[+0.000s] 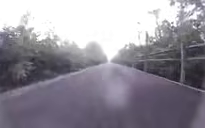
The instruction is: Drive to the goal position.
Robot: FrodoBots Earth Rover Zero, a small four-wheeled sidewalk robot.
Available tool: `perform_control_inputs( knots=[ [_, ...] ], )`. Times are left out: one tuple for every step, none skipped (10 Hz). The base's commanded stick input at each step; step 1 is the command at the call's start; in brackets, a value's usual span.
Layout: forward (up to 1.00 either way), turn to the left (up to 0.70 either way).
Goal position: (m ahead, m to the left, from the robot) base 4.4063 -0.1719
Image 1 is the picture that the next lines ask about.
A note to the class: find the row of trees behind fence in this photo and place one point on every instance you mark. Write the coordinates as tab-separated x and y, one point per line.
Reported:
176	33

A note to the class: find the pale road edge strip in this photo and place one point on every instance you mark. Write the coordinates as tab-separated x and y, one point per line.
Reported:
26	87

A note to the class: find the wooden rail fence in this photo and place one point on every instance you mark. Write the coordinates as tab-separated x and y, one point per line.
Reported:
182	63

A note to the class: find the row of trees and bushes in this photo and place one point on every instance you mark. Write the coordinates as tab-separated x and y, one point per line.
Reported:
33	60

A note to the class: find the dark grey asphalt road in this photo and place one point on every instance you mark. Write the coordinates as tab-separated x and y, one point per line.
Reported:
90	100

